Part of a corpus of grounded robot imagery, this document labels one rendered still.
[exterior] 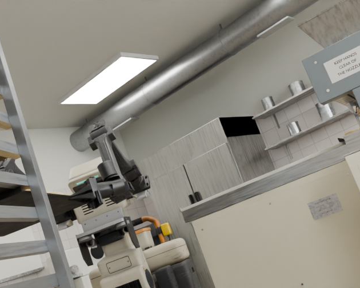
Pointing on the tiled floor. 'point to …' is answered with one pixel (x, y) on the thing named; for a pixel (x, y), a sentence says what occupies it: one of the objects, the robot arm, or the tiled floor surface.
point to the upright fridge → (204, 174)
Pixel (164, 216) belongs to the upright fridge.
